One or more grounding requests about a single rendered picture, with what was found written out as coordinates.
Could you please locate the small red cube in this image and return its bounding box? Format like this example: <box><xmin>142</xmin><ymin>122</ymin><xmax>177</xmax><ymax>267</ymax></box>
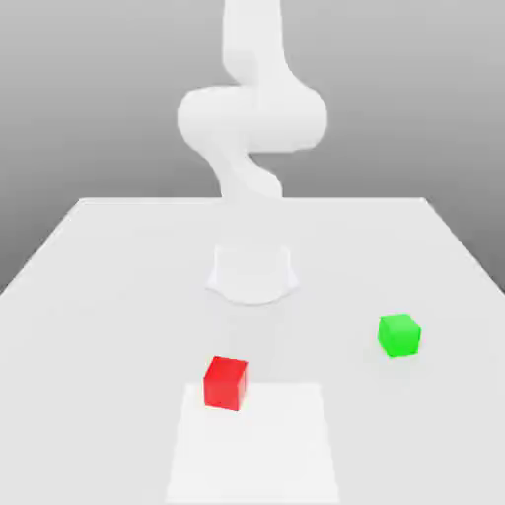
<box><xmin>202</xmin><ymin>355</ymin><xmax>250</xmax><ymax>412</ymax></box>

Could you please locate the small green cube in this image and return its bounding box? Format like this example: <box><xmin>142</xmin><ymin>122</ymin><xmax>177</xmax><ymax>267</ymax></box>
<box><xmin>377</xmin><ymin>313</ymin><xmax>422</xmax><ymax>359</ymax></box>

